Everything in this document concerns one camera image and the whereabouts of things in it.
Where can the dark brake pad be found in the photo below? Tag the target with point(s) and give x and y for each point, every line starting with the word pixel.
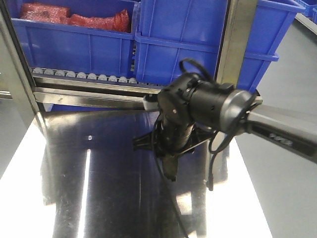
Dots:
pixel 170 167

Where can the left red bubble wrap bag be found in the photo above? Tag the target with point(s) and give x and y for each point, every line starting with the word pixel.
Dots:
pixel 44 13

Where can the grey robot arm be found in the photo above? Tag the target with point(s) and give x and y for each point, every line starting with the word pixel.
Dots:
pixel 192 110

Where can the stainless steel rack frame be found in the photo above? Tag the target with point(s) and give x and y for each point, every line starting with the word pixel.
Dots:
pixel 33 93

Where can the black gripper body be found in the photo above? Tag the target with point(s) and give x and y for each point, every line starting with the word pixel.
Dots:
pixel 174 132

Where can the upper stacked blue bin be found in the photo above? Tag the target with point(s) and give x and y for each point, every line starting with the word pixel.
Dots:
pixel 201 22

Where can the metal shelf with bins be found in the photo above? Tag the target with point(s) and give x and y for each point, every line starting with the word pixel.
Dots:
pixel 309 17

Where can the blue bin with red bags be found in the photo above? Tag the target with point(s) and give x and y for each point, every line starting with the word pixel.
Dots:
pixel 76 48

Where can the grey roller track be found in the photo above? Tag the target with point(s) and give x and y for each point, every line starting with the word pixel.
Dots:
pixel 81 75

